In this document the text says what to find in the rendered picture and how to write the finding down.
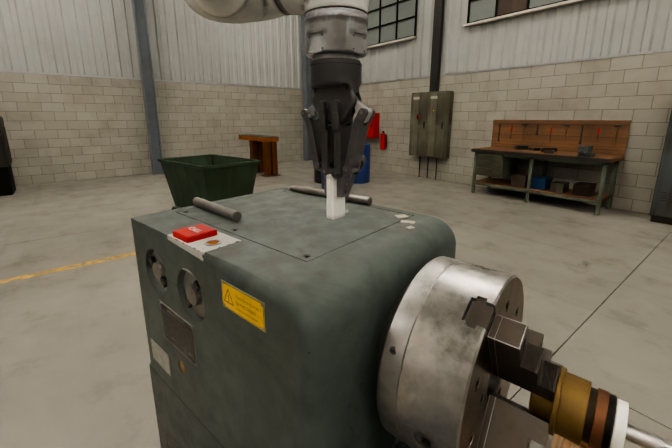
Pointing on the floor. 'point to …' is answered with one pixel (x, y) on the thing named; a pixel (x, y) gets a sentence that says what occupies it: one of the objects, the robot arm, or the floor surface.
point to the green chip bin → (208, 177)
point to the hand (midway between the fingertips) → (336, 196)
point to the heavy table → (261, 146)
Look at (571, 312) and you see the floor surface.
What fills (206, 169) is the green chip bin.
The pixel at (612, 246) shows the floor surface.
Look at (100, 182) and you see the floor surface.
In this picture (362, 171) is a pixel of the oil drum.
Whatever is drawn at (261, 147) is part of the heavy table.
